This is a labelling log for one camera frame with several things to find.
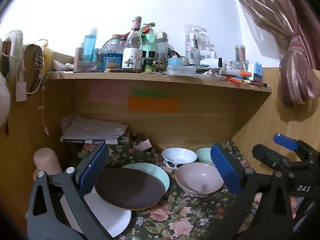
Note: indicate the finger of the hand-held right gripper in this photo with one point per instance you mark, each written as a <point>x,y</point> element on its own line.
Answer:
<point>285,141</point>
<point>268,156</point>

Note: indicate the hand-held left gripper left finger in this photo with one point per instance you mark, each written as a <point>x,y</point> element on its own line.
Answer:
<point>96,170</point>

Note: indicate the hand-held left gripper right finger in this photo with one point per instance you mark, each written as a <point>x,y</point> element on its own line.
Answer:
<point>225,170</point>

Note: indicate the light green bowl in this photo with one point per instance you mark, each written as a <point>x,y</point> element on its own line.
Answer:
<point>203,153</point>

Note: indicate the pink bowl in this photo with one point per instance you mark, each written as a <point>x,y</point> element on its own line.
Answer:
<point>197,177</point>

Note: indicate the brown plate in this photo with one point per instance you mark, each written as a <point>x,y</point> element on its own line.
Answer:
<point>127,190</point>

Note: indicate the white bowl with black dots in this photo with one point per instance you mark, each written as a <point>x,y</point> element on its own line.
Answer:
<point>178,155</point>

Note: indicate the white plate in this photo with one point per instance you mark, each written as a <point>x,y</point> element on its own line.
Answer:
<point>110,217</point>

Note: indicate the light green plate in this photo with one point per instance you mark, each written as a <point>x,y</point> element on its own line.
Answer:
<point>150,170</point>

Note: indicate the stack of papers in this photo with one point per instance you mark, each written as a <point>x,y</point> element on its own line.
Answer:
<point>95,130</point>

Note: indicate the beige cylindrical container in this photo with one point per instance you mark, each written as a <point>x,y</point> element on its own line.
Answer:
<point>46,160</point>

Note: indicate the small white card box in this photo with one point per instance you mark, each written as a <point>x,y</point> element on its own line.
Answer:
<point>141,143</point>

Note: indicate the dark floral tablecloth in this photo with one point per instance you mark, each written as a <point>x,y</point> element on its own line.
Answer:
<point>180,217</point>

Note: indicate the blue and white box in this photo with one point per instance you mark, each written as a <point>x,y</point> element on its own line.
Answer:
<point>257,72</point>

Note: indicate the pink sticky note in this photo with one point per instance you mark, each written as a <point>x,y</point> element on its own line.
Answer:
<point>106,92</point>

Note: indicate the orange marker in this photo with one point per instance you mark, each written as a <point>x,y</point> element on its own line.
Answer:
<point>241,73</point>

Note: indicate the orange sticky note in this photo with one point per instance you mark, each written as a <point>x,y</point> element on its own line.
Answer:
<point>153,105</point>

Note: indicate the round glass jar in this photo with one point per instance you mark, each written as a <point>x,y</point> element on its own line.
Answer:
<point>237,66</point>

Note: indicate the clear jar of pink sticks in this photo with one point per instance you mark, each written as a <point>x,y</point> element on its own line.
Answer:
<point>240,53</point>

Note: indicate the brown cosmetics box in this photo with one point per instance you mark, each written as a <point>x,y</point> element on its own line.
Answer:
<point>86,66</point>

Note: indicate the clear plastic case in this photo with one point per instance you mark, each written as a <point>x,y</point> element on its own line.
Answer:
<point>181,70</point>

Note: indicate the white tag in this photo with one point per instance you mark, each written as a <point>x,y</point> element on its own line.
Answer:
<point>21,91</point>

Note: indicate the square glass bottle blue liquid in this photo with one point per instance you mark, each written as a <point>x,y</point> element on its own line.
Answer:
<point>112,58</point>

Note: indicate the white fluffy plush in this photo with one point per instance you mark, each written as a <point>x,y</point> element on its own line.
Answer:
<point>3,100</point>

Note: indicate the small light blue box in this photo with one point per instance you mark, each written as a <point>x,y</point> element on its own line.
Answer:
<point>176,61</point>

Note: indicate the yellow hair accessory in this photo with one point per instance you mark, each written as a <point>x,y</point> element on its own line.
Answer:
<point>48,57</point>

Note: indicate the brown braided headband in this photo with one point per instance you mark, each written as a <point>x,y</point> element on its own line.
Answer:
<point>37,62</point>

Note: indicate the glass bottle with illustrated label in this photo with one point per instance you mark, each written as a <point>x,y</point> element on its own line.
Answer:
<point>132,52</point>

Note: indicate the pink striped curtain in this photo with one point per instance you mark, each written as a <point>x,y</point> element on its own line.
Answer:
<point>287,17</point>

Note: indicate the tall blue liquid bottle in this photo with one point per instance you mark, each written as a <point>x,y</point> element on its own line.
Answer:
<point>90,45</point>

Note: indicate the clear plastic packages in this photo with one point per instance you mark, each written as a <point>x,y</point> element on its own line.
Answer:
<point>197,45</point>

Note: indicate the jar with wooden lid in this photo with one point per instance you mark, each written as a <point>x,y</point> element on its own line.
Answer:
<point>116,39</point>

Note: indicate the glass jar with silver lid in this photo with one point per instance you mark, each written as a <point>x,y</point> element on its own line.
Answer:
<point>161,47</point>

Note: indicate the mint green pump bottle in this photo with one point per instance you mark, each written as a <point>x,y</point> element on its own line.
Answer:
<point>149,40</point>

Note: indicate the white fuzzy headband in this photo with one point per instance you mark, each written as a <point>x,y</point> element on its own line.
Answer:
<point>16,47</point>

